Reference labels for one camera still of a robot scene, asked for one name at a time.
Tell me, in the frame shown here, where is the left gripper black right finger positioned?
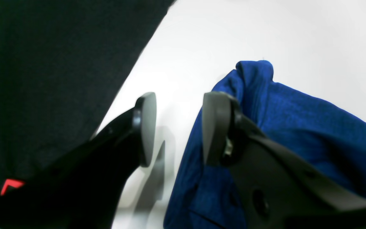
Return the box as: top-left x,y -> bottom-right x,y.
202,92 -> 366,229

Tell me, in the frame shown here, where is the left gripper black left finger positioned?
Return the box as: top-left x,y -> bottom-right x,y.
0,92 -> 157,229

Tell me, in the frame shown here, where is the blue long-sleeve shirt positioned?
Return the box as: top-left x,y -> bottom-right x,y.
164,60 -> 366,229

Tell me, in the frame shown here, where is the red clamp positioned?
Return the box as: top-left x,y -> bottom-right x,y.
0,179 -> 25,196

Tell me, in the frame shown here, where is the black cloth on right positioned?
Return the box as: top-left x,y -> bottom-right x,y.
0,0 -> 174,193

